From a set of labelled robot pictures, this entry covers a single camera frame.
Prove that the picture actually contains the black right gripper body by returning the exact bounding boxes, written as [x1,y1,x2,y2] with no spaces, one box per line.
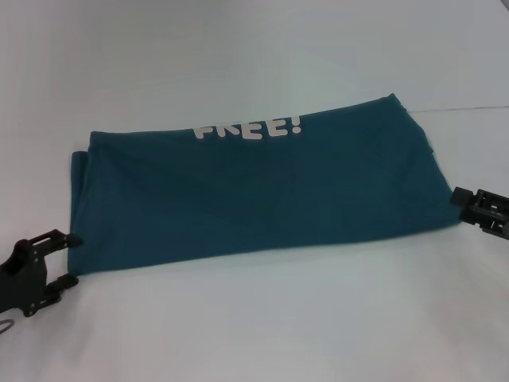
[457,189,509,240]

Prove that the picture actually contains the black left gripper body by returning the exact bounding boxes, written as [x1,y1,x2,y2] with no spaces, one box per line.
[0,237,53,318]

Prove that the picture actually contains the blue t-shirt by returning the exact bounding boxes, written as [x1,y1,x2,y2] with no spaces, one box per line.
[68,93,458,279]

